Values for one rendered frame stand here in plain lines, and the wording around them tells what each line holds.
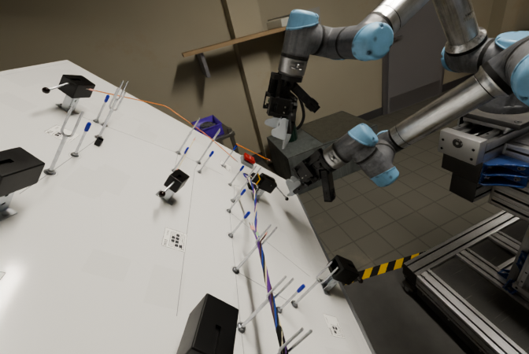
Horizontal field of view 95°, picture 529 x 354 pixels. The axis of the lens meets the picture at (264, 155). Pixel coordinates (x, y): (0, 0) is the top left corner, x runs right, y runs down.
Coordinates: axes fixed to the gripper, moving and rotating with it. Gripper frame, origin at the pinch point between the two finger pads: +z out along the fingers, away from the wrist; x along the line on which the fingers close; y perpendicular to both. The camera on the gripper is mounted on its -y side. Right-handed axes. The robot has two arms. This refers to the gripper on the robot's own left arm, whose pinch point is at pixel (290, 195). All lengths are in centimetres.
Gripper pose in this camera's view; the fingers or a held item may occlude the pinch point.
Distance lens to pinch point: 90.2
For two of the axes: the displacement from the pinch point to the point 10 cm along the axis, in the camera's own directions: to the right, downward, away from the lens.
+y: -5.7, -8.0, 1.8
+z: -6.2, 5.6, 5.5
